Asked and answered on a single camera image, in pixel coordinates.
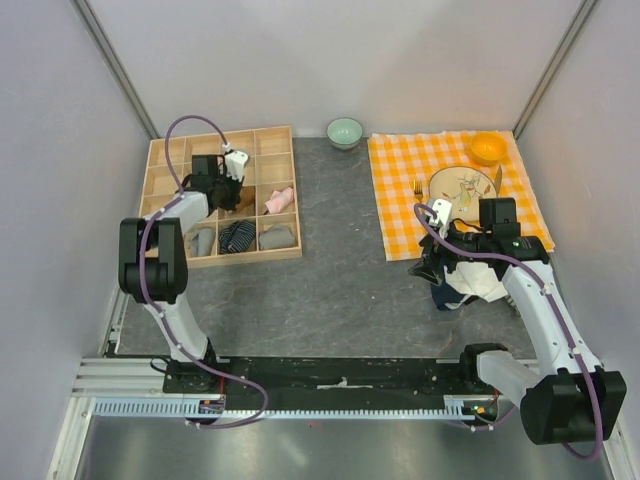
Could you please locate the striped dark rolled cloth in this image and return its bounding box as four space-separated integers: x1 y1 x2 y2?
218 220 256 254

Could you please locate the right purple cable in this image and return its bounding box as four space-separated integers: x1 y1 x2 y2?
413 202 606 460

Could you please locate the brown underwear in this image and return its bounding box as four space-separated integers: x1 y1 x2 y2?
236 189 255 211

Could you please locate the aluminium frame rail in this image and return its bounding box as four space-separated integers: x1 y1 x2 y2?
73 357 490 397

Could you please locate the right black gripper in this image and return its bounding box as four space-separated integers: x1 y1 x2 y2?
408 217 492 286

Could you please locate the navy blue underwear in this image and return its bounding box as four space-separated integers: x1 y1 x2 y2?
431 283 477 311

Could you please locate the grey cable duct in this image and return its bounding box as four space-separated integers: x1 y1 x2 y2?
93 397 476 421

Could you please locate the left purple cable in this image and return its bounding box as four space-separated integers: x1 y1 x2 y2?
139 114 271 432

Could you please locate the pink rolled cloth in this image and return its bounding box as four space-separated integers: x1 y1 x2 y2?
265 187 294 214

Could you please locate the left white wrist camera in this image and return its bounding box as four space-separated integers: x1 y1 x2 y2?
223 149 250 182

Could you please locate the light grey rolled cloth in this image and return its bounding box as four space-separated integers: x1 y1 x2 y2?
190 228 215 258

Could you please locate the aluminium corner post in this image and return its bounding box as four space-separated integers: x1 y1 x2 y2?
512 0 601 140
70 0 160 139

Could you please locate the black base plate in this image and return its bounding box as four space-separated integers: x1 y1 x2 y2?
162 357 499 412

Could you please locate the orange bowl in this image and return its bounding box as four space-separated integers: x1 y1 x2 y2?
469 132 508 166

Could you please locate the orange checkered tablecloth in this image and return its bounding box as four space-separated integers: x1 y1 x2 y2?
368 131 555 261

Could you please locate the right aluminium corner post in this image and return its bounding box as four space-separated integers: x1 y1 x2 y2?
512 0 601 140

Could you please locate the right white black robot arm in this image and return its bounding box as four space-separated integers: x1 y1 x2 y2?
410 198 627 459

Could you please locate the teal ceramic bowl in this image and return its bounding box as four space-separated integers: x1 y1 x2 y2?
326 118 364 150

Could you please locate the gold knife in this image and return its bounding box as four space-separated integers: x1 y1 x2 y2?
493 165 503 196

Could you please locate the white cloth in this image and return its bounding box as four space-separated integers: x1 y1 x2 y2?
445 262 508 303

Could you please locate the left aluminium corner post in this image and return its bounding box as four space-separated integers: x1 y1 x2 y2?
70 0 160 139

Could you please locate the purple cable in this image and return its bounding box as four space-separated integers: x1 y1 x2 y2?
139 114 271 432
413 202 606 460

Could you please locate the gold fork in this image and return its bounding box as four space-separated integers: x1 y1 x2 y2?
412 180 424 203

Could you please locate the beige decorated plate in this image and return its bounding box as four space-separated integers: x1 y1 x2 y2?
428 166 497 221

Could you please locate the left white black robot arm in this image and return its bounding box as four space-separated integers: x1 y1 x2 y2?
118 149 249 393

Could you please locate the grey ribbed cup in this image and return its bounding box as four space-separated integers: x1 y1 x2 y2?
504 295 522 317

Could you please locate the wooden compartment tray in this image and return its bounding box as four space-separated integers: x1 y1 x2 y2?
138 126 302 269

